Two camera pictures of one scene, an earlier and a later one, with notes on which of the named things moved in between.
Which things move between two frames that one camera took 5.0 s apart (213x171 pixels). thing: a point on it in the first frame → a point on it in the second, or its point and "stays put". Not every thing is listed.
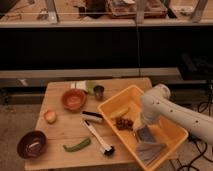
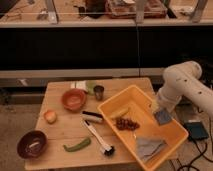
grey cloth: (148, 149) stays put
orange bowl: (74, 99) stays put
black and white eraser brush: (92, 116) stays put
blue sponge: (145, 135) → (162, 116)
